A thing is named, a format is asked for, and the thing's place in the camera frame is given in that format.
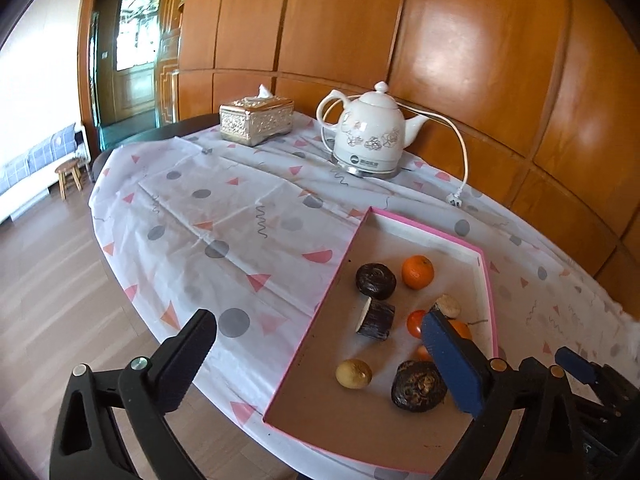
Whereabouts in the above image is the dark purple round fruit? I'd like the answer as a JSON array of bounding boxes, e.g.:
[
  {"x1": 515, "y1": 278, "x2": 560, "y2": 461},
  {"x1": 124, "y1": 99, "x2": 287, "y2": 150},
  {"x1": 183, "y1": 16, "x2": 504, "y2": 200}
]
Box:
[
  {"x1": 355, "y1": 262, "x2": 397, "y2": 297},
  {"x1": 390, "y1": 359, "x2": 448, "y2": 413}
]

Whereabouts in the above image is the white patterned plastic tablecloth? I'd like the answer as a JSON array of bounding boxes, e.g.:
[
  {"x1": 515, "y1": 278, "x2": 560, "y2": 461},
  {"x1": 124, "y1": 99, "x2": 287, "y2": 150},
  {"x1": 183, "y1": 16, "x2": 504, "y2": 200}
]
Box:
[{"x1": 89, "y1": 110, "x2": 640, "y2": 480}]

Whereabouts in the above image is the red tomato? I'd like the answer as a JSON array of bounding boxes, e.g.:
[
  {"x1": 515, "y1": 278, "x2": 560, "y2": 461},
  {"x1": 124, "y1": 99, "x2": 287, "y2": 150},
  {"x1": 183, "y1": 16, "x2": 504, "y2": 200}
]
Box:
[{"x1": 406, "y1": 309, "x2": 428, "y2": 339}]

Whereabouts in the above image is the gold embossed tissue box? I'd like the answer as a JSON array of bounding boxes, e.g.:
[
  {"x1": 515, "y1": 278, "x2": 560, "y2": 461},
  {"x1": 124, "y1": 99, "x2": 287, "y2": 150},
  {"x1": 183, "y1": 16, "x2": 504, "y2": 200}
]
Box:
[{"x1": 219, "y1": 96, "x2": 296, "y2": 147}]

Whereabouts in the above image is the white floral ceramic kettle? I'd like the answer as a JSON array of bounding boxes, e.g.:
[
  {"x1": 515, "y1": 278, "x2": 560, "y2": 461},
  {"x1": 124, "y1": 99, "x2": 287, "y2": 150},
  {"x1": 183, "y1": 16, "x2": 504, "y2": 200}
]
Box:
[{"x1": 316, "y1": 81, "x2": 431, "y2": 171}]

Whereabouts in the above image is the small wooden stool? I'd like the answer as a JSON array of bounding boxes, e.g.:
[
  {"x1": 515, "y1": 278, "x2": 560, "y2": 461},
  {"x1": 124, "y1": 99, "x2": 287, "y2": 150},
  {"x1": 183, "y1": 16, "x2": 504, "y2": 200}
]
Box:
[{"x1": 55, "y1": 157, "x2": 83, "y2": 196}]

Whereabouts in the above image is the wooden glass door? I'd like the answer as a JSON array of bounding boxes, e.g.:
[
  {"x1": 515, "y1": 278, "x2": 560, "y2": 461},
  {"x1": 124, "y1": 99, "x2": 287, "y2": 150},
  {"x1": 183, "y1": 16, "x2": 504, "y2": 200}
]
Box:
[{"x1": 95, "y1": 0, "x2": 166, "y2": 126}]

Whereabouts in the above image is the dark oval table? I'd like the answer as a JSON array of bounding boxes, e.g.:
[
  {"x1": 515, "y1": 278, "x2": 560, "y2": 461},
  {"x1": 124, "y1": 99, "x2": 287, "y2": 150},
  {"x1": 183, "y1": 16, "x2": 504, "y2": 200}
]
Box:
[{"x1": 90, "y1": 114, "x2": 221, "y2": 183}]

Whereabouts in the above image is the blue checked sofa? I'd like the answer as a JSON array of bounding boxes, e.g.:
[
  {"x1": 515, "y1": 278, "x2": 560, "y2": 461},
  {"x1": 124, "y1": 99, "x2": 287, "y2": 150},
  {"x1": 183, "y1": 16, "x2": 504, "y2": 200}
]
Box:
[{"x1": 0, "y1": 122, "x2": 88, "y2": 223}]

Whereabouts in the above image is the small yellow round fruit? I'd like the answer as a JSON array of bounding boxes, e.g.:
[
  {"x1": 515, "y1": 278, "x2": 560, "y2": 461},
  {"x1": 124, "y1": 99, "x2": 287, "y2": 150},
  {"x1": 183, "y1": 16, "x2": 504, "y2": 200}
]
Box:
[
  {"x1": 432, "y1": 294, "x2": 462, "y2": 320},
  {"x1": 335, "y1": 358, "x2": 373, "y2": 390}
]

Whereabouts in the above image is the cut purple eggplant piece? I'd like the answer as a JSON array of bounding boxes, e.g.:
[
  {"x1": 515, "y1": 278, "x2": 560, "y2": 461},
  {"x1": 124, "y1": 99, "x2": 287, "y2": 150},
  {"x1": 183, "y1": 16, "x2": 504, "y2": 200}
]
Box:
[{"x1": 355, "y1": 296, "x2": 396, "y2": 342}]

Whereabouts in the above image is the white power cord with plug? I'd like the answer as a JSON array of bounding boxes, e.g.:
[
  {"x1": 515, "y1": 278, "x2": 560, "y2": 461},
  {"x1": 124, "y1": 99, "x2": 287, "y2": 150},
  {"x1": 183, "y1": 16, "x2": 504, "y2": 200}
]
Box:
[{"x1": 400, "y1": 105, "x2": 473, "y2": 208}]

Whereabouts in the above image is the pink shallow cardboard tray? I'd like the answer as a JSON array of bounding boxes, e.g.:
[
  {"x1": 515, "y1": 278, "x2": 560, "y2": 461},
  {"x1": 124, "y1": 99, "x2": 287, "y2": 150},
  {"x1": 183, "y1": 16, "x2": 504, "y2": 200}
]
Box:
[{"x1": 262, "y1": 206, "x2": 499, "y2": 476}]

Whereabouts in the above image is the silver kettle base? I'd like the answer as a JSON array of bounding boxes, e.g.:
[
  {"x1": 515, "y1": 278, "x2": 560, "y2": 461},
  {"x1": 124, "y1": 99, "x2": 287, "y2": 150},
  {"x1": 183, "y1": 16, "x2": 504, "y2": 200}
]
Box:
[{"x1": 331, "y1": 152, "x2": 403, "y2": 179}]

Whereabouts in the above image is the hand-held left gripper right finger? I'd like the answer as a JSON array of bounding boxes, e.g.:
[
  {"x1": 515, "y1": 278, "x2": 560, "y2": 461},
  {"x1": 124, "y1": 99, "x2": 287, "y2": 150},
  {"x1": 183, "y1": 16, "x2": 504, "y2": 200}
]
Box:
[{"x1": 420, "y1": 310, "x2": 588, "y2": 480}]

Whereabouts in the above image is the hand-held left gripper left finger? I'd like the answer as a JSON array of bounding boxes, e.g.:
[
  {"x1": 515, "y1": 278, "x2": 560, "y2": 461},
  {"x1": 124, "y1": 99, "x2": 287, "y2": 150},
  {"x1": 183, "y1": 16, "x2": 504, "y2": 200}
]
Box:
[{"x1": 49, "y1": 308, "x2": 218, "y2": 480}]

